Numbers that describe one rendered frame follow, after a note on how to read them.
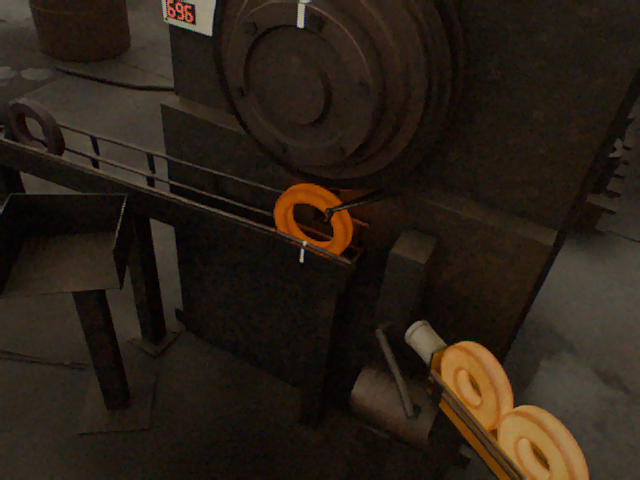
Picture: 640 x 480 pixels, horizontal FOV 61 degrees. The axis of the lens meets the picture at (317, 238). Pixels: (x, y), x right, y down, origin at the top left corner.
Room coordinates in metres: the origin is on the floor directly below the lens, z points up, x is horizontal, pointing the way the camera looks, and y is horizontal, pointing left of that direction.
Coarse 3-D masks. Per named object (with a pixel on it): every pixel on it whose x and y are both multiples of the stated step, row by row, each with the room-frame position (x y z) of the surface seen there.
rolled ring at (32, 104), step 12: (12, 108) 1.32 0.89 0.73; (24, 108) 1.30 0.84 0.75; (36, 108) 1.30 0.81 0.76; (12, 120) 1.33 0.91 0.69; (24, 120) 1.35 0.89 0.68; (36, 120) 1.28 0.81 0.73; (48, 120) 1.28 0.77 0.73; (24, 132) 1.34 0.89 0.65; (48, 132) 1.27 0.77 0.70; (60, 132) 1.29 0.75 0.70; (24, 144) 1.32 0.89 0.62; (36, 144) 1.33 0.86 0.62; (48, 144) 1.28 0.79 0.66; (60, 144) 1.28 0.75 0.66; (60, 156) 1.29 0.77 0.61
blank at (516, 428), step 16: (512, 416) 0.50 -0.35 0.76; (528, 416) 0.48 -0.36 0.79; (544, 416) 0.48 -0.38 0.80; (512, 432) 0.49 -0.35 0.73; (528, 432) 0.47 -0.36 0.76; (544, 432) 0.46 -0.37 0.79; (560, 432) 0.45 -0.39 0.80; (512, 448) 0.48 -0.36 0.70; (528, 448) 0.48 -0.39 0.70; (544, 448) 0.44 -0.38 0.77; (560, 448) 0.43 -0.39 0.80; (576, 448) 0.43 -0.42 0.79; (528, 464) 0.46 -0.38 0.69; (560, 464) 0.42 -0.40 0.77; (576, 464) 0.41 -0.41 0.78
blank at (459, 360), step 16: (448, 352) 0.64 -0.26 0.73; (464, 352) 0.61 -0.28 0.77; (480, 352) 0.60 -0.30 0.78; (448, 368) 0.63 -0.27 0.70; (464, 368) 0.60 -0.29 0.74; (480, 368) 0.58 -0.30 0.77; (496, 368) 0.57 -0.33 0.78; (448, 384) 0.62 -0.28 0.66; (464, 384) 0.61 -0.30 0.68; (480, 384) 0.57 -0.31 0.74; (496, 384) 0.55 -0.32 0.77; (464, 400) 0.58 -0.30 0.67; (480, 400) 0.58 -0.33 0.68; (496, 400) 0.53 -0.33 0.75; (512, 400) 0.54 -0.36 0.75; (480, 416) 0.54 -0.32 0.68; (496, 416) 0.52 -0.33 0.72
